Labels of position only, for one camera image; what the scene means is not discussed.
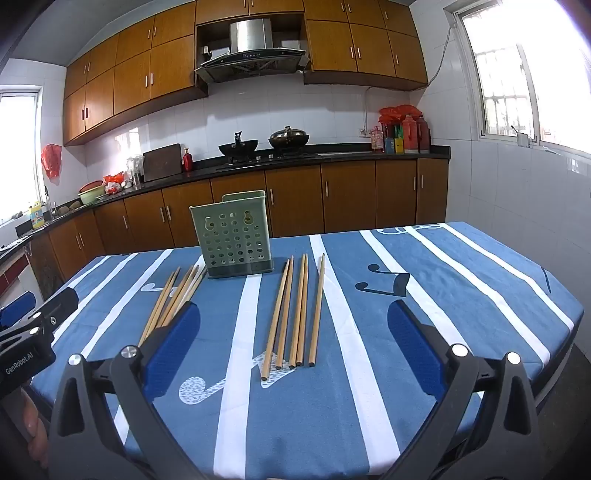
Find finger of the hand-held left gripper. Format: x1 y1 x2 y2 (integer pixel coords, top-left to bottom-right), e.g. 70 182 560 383
0 291 38 325
33 287 80 343

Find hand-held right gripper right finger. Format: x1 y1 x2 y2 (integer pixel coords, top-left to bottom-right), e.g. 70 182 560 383
387 299 550 480

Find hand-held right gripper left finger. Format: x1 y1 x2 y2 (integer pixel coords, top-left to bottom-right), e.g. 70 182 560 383
46 301 204 480

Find wooden chopstick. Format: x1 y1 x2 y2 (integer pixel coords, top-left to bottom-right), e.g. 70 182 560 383
260 258 291 382
176 270 208 315
150 267 182 333
159 265 195 326
296 254 309 367
275 255 295 371
137 270 177 348
288 254 306 369
308 253 326 368
166 264 201 324

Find green perforated utensil holder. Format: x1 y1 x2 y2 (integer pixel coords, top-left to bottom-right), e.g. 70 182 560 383
189 190 275 280

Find person's left hand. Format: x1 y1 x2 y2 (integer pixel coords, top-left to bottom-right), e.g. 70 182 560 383
19 390 51 472

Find blue white striped tablecloth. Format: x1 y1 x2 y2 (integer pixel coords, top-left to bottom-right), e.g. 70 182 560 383
28 222 585 480

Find green basin with red lid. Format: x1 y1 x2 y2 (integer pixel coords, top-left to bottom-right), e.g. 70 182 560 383
78 180 106 206

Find red and white plastic bags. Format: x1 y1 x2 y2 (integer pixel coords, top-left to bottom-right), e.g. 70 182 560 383
102 172 134 195

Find red plastic bag on hook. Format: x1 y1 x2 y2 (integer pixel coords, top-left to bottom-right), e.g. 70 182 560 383
41 144 62 178

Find small side window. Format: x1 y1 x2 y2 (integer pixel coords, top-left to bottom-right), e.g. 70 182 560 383
0 90 44 222

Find wooden lower cabinets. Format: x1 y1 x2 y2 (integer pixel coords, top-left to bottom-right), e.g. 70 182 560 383
28 159 450 301

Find wooden cabinets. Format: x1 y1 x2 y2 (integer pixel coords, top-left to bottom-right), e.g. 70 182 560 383
28 159 450 301
62 0 429 147

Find dark wooden cutting board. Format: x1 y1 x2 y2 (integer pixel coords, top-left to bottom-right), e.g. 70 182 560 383
142 143 184 182

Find black wok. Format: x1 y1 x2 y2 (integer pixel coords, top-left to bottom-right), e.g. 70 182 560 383
218 131 260 163

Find dark red thermos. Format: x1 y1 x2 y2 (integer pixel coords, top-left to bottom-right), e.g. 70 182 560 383
416 115 431 153

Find gas stove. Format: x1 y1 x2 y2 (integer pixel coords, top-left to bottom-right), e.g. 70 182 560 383
215 150 319 171

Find black kitchen countertop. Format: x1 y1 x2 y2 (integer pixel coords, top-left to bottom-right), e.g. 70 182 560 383
0 145 451 259

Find pot with glass lid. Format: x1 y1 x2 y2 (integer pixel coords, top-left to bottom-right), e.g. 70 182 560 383
268 126 311 149

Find wooden upper cabinets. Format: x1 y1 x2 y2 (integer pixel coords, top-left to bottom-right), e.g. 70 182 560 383
62 0 429 147

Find large barred window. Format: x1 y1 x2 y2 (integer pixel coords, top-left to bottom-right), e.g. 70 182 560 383
455 0 591 158

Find steel range hood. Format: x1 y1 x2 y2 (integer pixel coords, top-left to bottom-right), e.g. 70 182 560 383
194 17 310 84

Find wall power cable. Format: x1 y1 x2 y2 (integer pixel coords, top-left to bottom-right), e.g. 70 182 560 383
362 28 462 137

